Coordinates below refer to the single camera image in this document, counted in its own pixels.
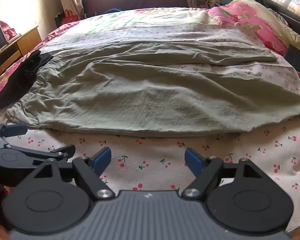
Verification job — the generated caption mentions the black folded clothing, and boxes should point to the black folded clothing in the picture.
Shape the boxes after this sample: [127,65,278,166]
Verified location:
[0,50,54,110]

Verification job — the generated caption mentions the wooden desk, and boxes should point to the wooden desk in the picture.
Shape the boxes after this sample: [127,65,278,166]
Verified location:
[0,26,42,85]

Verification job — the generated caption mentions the dark glossy headboard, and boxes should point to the dark glossy headboard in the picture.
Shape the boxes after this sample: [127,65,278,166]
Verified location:
[255,0,300,45]

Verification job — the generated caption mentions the pink floral bed sheet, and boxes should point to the pink floral bed sheet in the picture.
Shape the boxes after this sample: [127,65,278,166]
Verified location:
[0,6,215,105]

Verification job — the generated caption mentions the cherry print bed sheet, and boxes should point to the cherry print bed sheet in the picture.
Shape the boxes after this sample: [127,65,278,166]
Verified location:
[0,26,300,238]

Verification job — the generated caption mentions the pink cloth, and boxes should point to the pink cloth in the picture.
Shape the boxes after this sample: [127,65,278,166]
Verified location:
[0,20,17,40]

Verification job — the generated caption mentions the pink floral quilt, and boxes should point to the pink floral quilt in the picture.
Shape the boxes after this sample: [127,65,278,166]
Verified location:
[207,0,300,55]

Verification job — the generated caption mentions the green pants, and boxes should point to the green pants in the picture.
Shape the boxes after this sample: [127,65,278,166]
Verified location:
[4,40,300,138]

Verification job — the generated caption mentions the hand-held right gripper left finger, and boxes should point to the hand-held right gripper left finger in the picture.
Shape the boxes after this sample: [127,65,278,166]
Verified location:
[34,147,115,201]

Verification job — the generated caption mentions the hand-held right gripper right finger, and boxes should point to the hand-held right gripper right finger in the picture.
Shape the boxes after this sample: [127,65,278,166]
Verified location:
[182,148,262,201]

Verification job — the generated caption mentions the black flat cushion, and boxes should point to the black flat cushion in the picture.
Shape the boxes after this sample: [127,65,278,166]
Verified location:
[284,45,300,74]

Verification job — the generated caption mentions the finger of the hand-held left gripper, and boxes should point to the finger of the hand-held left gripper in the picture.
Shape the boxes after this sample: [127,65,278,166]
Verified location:
[22,144,76,167]
[0,121,28,138]

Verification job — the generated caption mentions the red bag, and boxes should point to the red bag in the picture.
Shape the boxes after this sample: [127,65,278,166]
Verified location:
[61,9,79,25]

